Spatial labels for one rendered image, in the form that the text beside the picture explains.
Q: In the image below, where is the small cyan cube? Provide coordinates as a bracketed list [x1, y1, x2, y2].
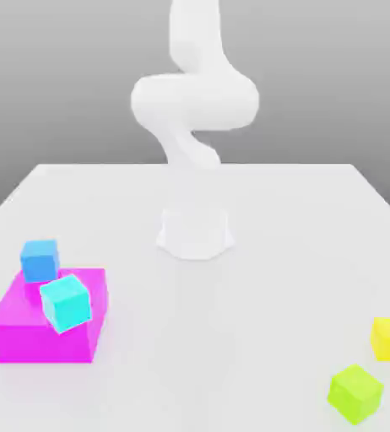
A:
[39, 273, 93, 335]

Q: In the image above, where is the small blue cube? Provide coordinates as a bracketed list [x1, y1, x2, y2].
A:
[19, 239, 62, 284]

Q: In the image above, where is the small lime green cube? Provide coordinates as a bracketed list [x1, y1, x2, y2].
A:
[327, 363, 385, 426]

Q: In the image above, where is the large magenta box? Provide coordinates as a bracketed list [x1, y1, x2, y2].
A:
[0, 267, 110, 365]

